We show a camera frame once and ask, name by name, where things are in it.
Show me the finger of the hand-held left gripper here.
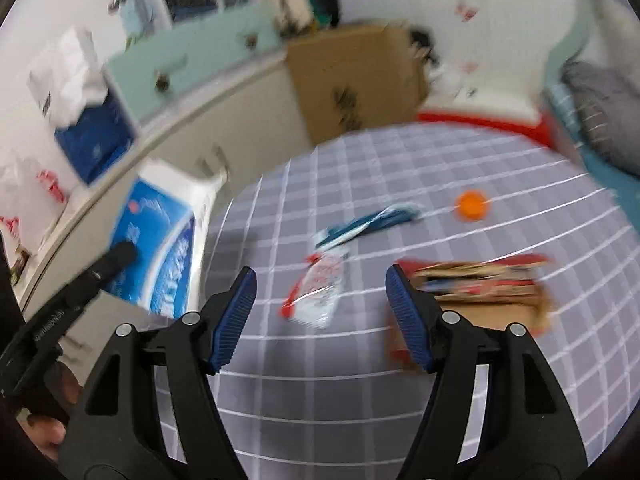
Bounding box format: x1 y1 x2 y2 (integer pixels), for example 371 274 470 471
45 240 138 323

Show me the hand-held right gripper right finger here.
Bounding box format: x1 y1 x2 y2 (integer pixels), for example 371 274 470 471
385 262 588 480

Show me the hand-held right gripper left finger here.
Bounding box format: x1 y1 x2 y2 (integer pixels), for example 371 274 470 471
57 266 258 480

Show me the blue white plastic packet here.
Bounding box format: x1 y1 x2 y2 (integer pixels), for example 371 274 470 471
102 160 226 318

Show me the red white clear wrapper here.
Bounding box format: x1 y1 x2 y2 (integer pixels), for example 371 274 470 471
281 252 351 330

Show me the person's left hand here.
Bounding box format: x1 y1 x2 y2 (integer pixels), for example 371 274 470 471
22 362 85 463

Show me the flattened red brown box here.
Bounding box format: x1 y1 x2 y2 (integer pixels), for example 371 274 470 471
385 255 553 373

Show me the dark blue wrapper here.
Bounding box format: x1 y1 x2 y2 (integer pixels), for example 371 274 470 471
315 203 421 250

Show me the white plastic bag red print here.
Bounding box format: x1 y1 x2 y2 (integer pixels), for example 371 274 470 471
0 150 68 256

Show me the blue bag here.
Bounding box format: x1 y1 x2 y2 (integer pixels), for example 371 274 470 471
54 95 138 186

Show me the orange bottle cap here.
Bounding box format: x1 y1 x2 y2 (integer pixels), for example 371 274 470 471
456 191 490 222

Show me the white low cabinet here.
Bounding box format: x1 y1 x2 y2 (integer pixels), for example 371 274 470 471
15 55 311 311

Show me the grey checked tablecloth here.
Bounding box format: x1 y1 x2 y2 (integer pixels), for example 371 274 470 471
200 125 631 480

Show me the white paper bag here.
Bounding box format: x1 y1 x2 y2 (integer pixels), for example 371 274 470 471
27 27 111 126

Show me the red basin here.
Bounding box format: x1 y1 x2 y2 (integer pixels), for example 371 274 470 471
417 110 558 148

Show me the teal drawer unit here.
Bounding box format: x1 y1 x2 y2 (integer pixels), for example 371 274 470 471
107 2 286 123

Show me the small white plastic bag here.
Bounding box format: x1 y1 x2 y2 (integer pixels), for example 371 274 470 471
435 62 476 98

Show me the light blue storage box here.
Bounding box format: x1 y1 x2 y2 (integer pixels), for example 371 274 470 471
120 0 151 36

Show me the large cardboard box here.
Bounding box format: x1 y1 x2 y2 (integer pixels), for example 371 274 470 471
286 22 431 145

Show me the black clothing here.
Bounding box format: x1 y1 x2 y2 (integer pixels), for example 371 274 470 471
410 27 441 66

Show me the grey quilt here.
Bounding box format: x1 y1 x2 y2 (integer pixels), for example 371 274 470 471
562 60 640 176

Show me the teal bunk bed frame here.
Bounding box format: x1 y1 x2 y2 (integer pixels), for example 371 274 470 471
542 0 640 111

